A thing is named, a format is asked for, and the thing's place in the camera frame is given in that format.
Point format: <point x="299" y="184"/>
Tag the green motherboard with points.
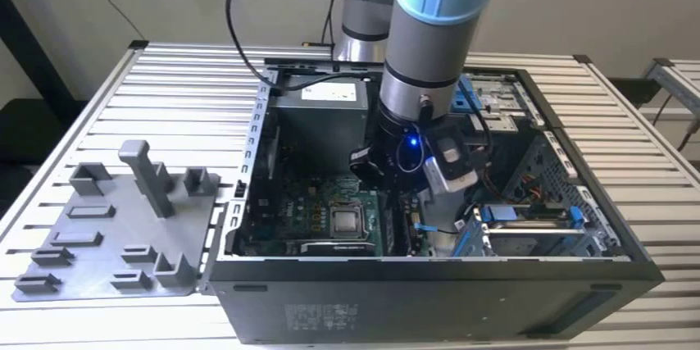
<point x="295" y="202"/>

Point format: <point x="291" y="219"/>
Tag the perforated metal drive cage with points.
<point x="552" y="161"/>

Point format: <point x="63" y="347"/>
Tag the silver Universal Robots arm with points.
<point x="432" y="59"/>

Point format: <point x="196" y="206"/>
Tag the silver drive bracket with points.
<point x="500" y="122"/>

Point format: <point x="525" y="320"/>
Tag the hard disk in blue carrier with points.
<point x="524" y="239"/>

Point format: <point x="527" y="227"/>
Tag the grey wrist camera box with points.
<point x="453" y="184"/>

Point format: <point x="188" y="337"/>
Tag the grey plastic parts rack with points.
<point x="175" y="235"/>

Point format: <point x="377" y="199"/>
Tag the aluminium side table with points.
<point x="677" y="75"/>

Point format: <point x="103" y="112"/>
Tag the black open PC case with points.
<point x="383" y="305"/>

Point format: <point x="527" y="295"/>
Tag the black graphics card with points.
<point x="339" y="248"/>

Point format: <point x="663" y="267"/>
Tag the grey power supply unit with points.
<point x="312" y="133"/>

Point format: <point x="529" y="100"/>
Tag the blue plastic drive latch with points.
<point x="465" y="103"/>
<point x="464" y="85"/>

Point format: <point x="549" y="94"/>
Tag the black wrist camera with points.
<point x="445" y="139"/>

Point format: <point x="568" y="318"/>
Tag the silver CPU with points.
<point x="345" y="222"/>

